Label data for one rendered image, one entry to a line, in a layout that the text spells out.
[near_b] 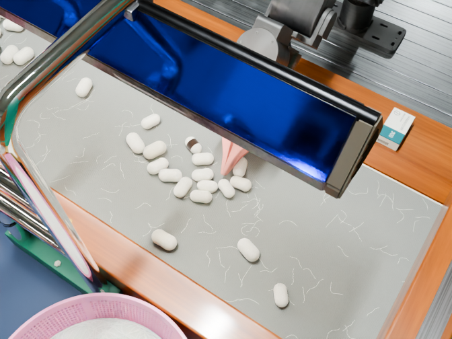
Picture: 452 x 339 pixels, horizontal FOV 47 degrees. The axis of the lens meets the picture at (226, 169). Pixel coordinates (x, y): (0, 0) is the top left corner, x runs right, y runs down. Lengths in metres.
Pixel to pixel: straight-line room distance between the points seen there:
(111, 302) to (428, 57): 0.75
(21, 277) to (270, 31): 0.51
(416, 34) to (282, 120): 0.74
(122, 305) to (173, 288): 0.07
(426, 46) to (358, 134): 0.73
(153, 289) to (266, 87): 0.36
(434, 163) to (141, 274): 0.45
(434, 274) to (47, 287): 0.53
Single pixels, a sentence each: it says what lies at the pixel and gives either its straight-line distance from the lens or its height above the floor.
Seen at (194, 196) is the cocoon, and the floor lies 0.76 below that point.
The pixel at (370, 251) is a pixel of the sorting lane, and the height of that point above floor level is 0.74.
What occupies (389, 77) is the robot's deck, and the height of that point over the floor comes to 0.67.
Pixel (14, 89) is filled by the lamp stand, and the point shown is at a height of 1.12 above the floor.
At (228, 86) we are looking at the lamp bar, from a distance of 0.43.
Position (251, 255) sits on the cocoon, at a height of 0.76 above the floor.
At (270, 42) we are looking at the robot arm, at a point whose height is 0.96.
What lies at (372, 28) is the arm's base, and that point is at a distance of 1.11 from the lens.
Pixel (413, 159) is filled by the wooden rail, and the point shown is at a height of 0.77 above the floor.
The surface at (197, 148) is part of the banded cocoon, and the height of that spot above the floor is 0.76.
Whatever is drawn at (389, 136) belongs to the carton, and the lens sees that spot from 0.81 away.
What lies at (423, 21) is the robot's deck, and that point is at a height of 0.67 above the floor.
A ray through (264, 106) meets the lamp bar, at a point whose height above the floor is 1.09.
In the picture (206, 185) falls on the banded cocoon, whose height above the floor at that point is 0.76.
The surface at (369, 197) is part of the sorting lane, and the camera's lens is 0.80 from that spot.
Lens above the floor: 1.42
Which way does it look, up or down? 59 degrees down
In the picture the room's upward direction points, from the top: straight up
